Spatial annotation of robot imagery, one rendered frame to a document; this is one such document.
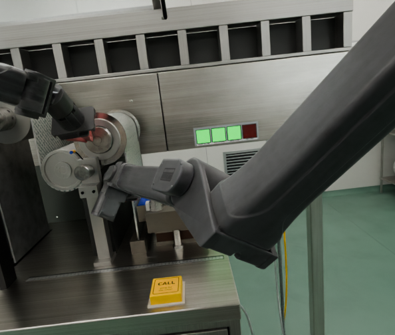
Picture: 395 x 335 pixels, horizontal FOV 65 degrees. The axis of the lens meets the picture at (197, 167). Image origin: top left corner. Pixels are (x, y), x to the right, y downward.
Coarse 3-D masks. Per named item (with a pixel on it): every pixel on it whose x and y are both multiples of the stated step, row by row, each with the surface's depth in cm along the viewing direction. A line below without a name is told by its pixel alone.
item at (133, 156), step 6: (138, 144) 110; (132, 150) 98; (138, 150) 108; (126, 156) 88; (132, 156) 97; (138, 156) 107; (126, 162) 89; (132, 162) 96; (138, 162) 106; (138, 198) 100; (132, 204) 91
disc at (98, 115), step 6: (96, 114) 85; (102, 114) 85; (108, 114) 85; (108, 120) 85; (114, 120) 85; (120, 126) 86; (120, 132) 86; (120, 138) 86; (126, 138) 87; (78, 144) 87; (120, 144) 87; (78, 150) 87; (120, 150) 87; (84, 156) 87; (114, 156) 88; (120, 156) 88; (102, 162) 88; (108, 162) 88
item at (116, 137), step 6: (96, 120) 84; (102, 120) 84; (108, 126) 85; (114, 126) 85; (114, 132) 85; (114, 138) 86; (84, 144) 86; (114, 144) 86; (84, 150) 86; (108, 150) 86; (114, 150) 86; (90, 156) 86; (102, 156) 87; (108, 156) 87
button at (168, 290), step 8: (160, 280) 73; (168, 280) 73; (176, 280) 72; (152, 288) 70; (160, 288) 70; (168, 288) 70; (176, 288) 69; (152, 296) 68; (160, 296) 68; (168, 296) 68; (176, 296) 68; (152, 304) 68
